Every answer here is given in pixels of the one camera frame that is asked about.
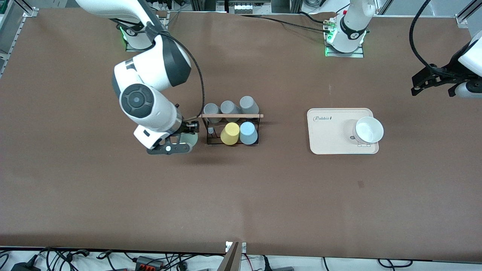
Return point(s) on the metal corner bracket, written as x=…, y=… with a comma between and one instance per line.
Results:
x=31, y=12
x=461, y=20

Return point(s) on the pale grey cup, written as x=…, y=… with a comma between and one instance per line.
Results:
x=229, y=108
x=248, y=104
x=211, y=111

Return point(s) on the beige rectangular tray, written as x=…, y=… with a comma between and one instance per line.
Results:
x=331, y=139

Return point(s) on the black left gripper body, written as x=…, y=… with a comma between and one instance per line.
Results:
x=450, y=70

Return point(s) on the light blue cup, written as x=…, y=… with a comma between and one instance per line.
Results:
x=248, y=133

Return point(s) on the white bowl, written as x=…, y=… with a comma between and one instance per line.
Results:
x=369, y=130

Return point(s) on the yellow cup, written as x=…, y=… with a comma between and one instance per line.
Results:
x=230, y=134

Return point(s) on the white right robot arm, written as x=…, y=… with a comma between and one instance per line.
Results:
x=150, y=75

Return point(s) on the white label tag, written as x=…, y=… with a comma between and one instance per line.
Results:
x=244, y=247
x=228, y=246

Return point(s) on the black power adapter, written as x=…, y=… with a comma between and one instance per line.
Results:
x=278, y=268
x=24, y=267

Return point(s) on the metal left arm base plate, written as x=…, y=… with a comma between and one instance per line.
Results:
x=344, y=54

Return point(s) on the grey metal post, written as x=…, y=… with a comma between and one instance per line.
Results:
x=230, y=261

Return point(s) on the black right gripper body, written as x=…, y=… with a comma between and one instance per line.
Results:
x=185, y=128

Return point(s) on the white power strip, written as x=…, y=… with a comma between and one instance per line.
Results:
x=248, y=6

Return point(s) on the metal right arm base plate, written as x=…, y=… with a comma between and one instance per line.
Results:
x=163, y=22

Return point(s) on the orange black connector block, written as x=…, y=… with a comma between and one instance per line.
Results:
x=148, y=264

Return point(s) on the mint green cup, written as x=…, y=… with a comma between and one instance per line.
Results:
x=190, y=142

